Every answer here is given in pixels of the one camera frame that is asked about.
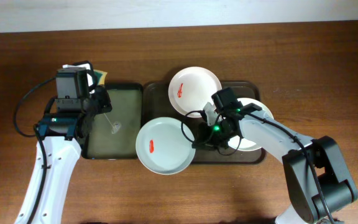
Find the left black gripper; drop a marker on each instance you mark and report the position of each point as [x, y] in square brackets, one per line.
[99, 101]

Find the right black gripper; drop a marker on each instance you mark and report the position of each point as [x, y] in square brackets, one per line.
[202, 139]

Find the green yellow sponge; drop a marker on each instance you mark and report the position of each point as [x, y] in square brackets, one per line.
[101, 76]

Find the white pink plate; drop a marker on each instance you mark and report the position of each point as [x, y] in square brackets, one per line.
[191, 89]

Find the light blue plate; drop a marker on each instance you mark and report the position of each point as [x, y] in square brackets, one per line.
[163, 145]

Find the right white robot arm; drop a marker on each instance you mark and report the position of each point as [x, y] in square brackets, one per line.
[318, 180]

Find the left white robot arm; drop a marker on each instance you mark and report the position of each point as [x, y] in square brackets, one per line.
[60, 139]

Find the black water tray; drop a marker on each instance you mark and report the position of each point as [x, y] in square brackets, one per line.
[114, 133]

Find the brown serving tray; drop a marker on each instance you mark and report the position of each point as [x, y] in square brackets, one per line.
[156, 104]

